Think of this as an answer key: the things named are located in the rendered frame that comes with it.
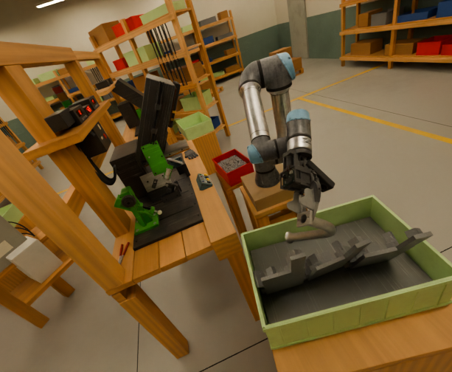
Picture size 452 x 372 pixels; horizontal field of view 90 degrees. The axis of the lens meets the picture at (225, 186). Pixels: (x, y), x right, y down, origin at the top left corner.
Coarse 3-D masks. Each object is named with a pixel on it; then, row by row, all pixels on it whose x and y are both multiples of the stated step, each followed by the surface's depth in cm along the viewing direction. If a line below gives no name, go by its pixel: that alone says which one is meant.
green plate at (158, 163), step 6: (150, 144) 147; (156, 144) 148; (144, 150) 147; (150, 150) 148; (156, 150) 149; (150, 156) 149; (156, 156) 150; (162, 156) 150; (150, 162) 150; (156, 162) 151; (162, 162) 151; (150, 168) 151; (156, 168) 152; (162, 168) 152; (156, 174) 153
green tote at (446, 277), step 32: (288, 224) 103; (384, 224) 97; (416, 256) 83; (256, 288) 81; (416, 288) 67; (448, 288) 69; (288, 320) 70; (320, 320) 71; (352, 320) 74; (384, 320) 76
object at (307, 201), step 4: (308, 188) 65; (308, 192) 64; (312, 192) 64; (304, 196) 63; (308, 196) 63; (312, 196) 64; (300, 200) 62; (304, 200) 62; (308, 200) 63; (312, 200) 63; (304, 204) 62; (308, 204) 62; (312, 204) 63; (316, 204) 62; (308, 208) 62; (312, 208) 62; (316, 208) 62
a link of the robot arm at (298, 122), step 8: (296, 112) 73; (304, 112) 72; (288, 120) 74; (296, 120) 71; (304, 120) 71; (288, 128) 73; (296, 128) 70; (304, 128) 70; (288, 136) 72; (296, 136) 70; (304, 136) 70
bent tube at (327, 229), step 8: (304, 216) 65; (312, 216) 62; (296, 224) 66; (304, 224) 63; (312, 224) 64; (320, 224) 64; (328, 224) 65; (288, 232) 88; (296, 232) 84; (304, 232) 80; (312, 232) 77; (320, 232) 74; (328, 232) 68; (288, 240) 86; (296, 240) 84
